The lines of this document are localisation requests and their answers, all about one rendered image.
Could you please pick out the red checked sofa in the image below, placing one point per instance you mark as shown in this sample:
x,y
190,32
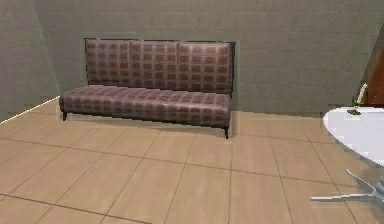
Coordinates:
x,y
150,100

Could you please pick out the white round table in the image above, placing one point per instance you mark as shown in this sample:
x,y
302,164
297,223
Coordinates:
x,y
360,133

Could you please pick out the brown wooden door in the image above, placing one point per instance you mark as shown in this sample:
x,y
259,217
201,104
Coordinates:
x,y
376,83

